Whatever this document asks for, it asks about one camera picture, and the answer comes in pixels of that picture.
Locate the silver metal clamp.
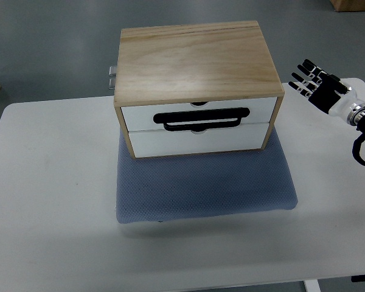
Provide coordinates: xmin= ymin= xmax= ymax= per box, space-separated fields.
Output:
xmin=109 ymin=65 xmax=117 ymax=89

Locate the wooden box corner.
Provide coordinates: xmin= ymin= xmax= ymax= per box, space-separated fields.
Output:
xmin=330 ymin=0 xmax=365 ymax=12

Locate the white drawer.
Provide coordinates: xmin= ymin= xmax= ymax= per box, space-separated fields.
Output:
xmin=129 ymin=123 xmax=269 ymax=158
xmin=122 ymin=97 xmax=277 ymax=131

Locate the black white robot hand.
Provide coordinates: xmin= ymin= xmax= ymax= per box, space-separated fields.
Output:
xmin=288 ymin=59 xmax=365 ymax=126

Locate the blue grey mesh cushion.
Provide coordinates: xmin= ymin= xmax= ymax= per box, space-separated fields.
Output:
xmin=116 ymin=132 xmax=298 ymax=224

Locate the white table leg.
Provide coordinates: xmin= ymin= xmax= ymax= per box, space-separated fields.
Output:
xmin=304 ymin=279 xmax=321 ymax=292

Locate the wooden drawer cabinet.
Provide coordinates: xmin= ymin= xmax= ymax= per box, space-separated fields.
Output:
xmin=114 ymin=21 xmax=284 ymax=158

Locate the black drawer handle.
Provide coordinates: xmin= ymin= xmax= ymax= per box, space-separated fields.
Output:
xmin=153 ymin=107 xmax=250 ymax=132

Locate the black table control panel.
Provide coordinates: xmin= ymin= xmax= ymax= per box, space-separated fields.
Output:
xmin=351 ymin=274 xmax=365 ymax=283

